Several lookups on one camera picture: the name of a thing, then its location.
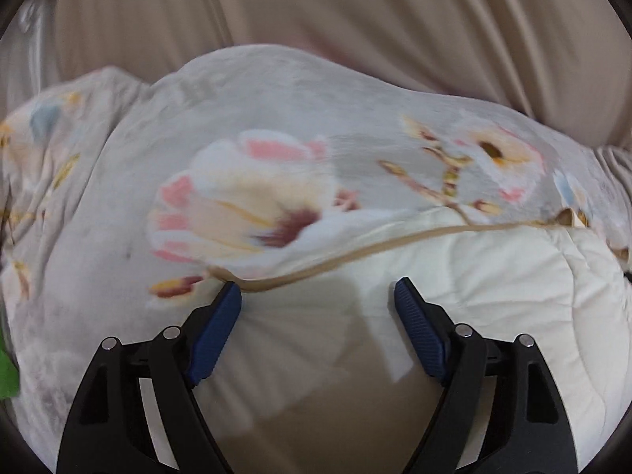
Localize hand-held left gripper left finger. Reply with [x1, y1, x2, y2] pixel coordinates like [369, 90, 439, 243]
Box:
[56, 280, 243, 474]

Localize white sheer fabric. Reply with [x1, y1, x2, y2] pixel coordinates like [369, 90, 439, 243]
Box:
[0, 0, 62, 122]

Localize grey floral blanket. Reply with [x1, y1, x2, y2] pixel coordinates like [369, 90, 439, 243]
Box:
[0, 44, 632, 457]

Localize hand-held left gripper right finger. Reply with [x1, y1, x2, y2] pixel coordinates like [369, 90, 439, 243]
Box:
[393, 277, 579, 474]

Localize green object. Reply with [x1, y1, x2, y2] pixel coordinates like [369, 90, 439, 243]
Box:
[0, 340, 21, 402]

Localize beige curtain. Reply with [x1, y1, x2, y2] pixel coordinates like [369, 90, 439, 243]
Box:
[54, 0, 632, 151]

